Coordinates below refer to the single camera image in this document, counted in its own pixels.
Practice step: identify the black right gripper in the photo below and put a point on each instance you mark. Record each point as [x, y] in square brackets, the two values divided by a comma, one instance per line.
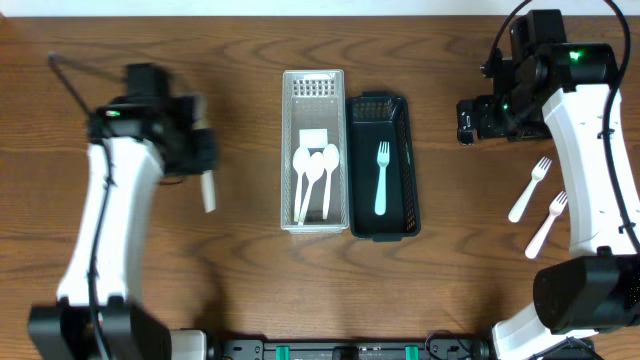
[466, 122]

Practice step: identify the cream plastic fork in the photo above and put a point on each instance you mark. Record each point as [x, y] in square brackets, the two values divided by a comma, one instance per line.
[537, 174]

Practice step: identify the dark green perforated basket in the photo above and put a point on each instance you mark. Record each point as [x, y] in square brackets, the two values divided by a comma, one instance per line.
[371, 118]

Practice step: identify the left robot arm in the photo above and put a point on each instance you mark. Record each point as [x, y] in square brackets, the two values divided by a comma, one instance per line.
[135, 142]

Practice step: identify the white plastic spoon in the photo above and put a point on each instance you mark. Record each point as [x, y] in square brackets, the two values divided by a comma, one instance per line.
[299, 162]
[208, 191]
[331, 162]
[315, 170]

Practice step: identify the clear perforated plastic basket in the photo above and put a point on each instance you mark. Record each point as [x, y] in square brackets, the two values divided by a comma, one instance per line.
[314, 99]

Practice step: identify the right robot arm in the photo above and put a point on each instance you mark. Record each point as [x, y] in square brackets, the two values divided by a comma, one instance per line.
[551, 88]

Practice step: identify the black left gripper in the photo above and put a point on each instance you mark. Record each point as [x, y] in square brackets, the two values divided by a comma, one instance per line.
[201, 151]

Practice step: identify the white label sticker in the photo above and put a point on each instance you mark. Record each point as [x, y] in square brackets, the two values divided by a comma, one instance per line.
[313, 138]

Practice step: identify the mint green plastic fork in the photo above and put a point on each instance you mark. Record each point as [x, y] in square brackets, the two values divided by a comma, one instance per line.
[383, 158]

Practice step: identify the pink plastic fork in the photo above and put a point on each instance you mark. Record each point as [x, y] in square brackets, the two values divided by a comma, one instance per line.
[556, 208]

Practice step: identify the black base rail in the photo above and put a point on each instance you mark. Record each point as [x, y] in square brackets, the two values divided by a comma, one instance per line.
[350, 350]

